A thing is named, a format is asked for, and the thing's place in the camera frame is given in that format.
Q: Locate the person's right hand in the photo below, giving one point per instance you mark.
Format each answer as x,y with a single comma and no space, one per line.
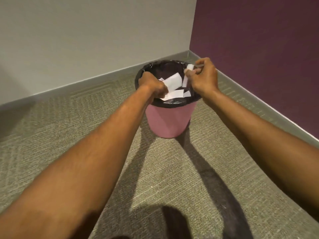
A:
204,78

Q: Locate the person's left hand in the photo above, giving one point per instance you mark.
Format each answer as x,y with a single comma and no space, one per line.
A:
150,83

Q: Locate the person's left fingers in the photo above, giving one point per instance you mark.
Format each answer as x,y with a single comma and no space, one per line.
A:
165,92

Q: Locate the person's right thumb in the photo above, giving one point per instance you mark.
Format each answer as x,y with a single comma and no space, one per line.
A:
190,72

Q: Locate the white paper strip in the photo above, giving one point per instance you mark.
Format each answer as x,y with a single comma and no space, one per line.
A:
186,80

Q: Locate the person's right forearm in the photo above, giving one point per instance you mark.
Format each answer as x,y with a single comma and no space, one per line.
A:
269,144

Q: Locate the person's left forearm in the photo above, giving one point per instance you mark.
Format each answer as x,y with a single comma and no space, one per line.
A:
82,161

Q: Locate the large white paper piece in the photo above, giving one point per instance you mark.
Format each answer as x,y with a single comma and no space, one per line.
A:
173,82

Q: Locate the white torn paper piece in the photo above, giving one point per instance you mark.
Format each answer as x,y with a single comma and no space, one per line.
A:
180,93

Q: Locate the black bin liner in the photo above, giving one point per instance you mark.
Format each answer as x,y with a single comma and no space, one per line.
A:
152,68

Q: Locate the pink waste bin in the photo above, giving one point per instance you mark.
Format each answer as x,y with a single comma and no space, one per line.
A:
169,119

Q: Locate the grey wall baseboard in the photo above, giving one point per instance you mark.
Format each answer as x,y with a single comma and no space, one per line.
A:
261,104
74,84

